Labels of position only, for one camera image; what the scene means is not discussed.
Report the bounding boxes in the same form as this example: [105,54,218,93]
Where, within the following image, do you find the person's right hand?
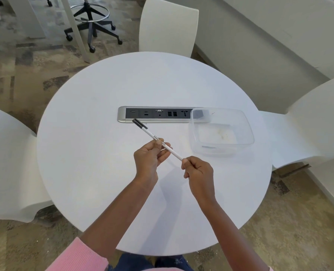
[181,156,215,205]

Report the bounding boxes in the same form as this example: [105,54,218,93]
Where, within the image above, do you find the person's left hand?
[133,138,172,184]

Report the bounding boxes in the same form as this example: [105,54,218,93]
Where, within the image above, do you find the white pen with black cap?
[132,118,183,161]

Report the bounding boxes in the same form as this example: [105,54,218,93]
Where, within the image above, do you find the person's right forearm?
[197,195,272,271]

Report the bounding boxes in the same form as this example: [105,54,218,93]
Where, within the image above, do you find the person's left forearm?
[80,175,159,260]

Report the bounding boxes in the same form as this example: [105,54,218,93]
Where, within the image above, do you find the grey table socket panel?
[117,106,205,123]

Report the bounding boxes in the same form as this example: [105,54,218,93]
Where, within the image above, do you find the clear plastic container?
[190,108,255,156]

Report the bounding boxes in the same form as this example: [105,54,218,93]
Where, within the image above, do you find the blue jeans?
[107,252,196,271]

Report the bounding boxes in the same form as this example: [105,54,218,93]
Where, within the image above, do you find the white moulded chair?
[258,73,334,171]
[0,103,55,223]
[139,0,199,58]

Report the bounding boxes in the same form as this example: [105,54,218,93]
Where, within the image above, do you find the pink sleeve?
[45,237,110,271]

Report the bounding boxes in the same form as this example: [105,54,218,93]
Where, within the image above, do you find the white desk leg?
[60,0,92,64]

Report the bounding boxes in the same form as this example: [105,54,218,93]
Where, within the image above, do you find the black office chair base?
[0,0,53,7]

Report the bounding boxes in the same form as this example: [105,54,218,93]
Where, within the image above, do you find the white desk side panel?
[6,0,47,39]

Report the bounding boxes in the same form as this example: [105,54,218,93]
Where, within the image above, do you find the black stool with chrome ring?
[64,0,123,53]

